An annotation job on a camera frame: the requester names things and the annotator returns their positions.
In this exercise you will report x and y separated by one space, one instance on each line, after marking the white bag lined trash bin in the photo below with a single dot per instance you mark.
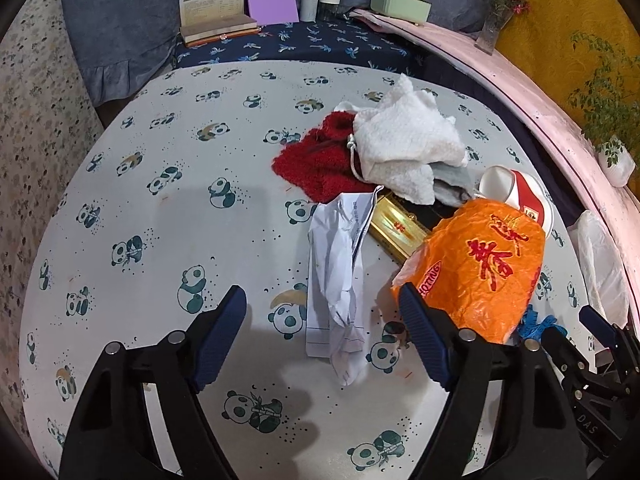
602 268

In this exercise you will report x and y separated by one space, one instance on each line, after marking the red fuzzy cloth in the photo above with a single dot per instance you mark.
319 164

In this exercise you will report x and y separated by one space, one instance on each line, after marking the mustard yellow backdrop cloth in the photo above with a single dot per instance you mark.
539 43

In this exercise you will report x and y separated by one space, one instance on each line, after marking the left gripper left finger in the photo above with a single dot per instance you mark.
214 333

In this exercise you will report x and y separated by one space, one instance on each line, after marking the potted green plant white pot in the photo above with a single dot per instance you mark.
609 103

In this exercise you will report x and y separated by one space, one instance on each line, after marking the white tissue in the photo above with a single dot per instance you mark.
408 146

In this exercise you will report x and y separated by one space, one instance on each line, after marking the pink bed sheet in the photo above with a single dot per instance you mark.
554 129

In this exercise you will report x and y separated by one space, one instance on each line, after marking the white paper receipt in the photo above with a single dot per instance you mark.
337 323

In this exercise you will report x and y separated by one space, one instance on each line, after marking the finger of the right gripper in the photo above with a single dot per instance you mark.
600 328

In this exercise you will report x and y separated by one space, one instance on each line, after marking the glass vase red flowers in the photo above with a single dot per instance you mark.
499 13

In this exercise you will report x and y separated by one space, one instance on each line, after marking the green tissue box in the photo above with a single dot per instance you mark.
413 11

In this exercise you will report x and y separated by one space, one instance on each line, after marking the blue glove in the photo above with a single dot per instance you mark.
530 327

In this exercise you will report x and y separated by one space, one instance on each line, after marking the navy floral cloth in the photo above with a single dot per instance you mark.
337 41

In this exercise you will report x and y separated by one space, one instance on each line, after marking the red gold cigarette box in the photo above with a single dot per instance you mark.
397 230

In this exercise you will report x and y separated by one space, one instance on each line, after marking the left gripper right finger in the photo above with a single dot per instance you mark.
431 332

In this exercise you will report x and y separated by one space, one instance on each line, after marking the orange snack bag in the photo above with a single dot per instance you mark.
481 266

